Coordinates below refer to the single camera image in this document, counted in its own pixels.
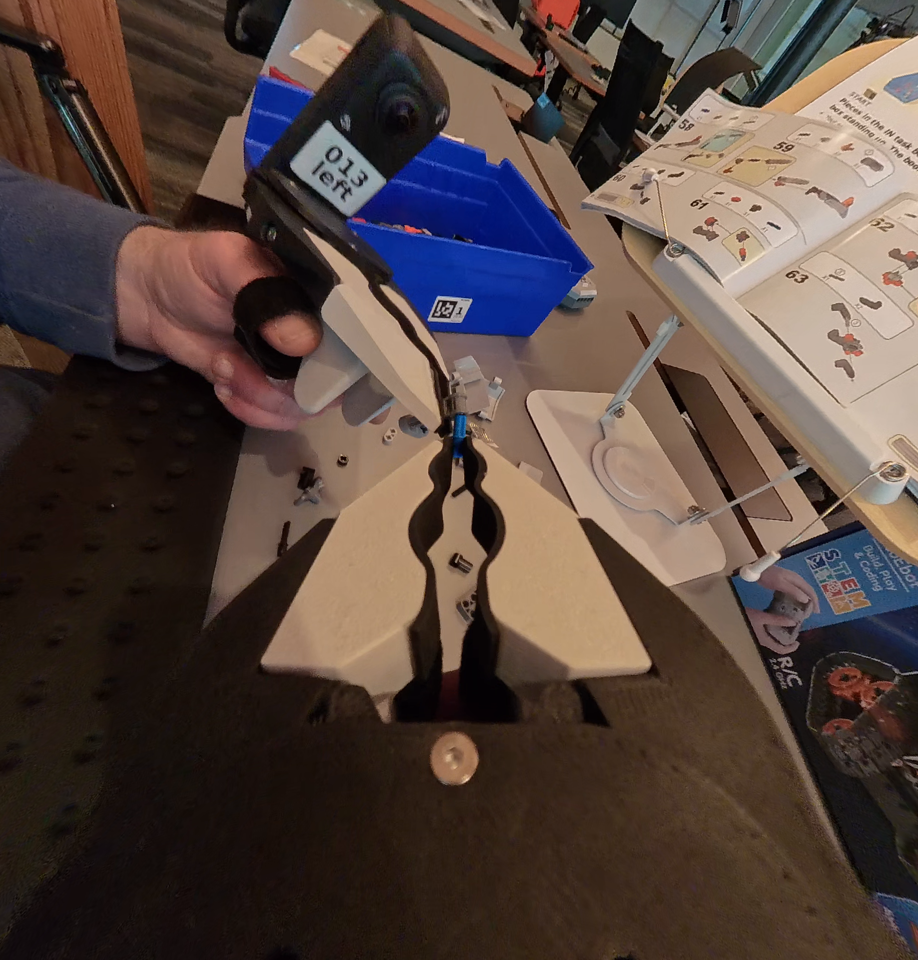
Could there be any black office chair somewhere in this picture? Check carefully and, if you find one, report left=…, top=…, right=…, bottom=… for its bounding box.
left=571, top=22, right=673, bottom=189

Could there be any blue toy robot box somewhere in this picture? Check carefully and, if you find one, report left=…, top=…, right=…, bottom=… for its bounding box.
left=732, top=525, right=918, bottom=960

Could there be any white red printed sheet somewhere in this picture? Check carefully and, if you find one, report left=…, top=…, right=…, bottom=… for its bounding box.
left=290, top=30, right=353, bottom=75

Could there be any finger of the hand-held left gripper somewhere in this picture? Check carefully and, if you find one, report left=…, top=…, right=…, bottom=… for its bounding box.
left=375, top=281, right=455, bottom=393
left=305, top=227, right=443, bottom=434

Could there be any person's left hand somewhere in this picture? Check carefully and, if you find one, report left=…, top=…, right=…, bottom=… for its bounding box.
left=116, top=223, right=343, bottom=432

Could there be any blue plastic bin white tag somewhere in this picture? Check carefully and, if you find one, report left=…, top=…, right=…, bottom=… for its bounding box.
left=346, top=153, right=595, bottom=339

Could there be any white book stand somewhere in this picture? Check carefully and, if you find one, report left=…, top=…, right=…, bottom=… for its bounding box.
left=526, top=26, right=918, bottom=588

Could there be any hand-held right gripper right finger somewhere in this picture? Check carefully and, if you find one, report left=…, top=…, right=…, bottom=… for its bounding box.
left=461, top=439, right=654, bottom=723

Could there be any person's left forearm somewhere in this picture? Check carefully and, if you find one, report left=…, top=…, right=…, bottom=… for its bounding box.
left=0, top=146, right=167, bottom=372

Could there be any instruction booklet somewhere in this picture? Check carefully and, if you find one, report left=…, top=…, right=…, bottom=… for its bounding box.
left=582, top=28, right=918, bottom=519

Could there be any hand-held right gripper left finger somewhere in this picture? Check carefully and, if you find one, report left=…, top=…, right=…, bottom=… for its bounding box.
left=258, top=442, right=450, bottom=724

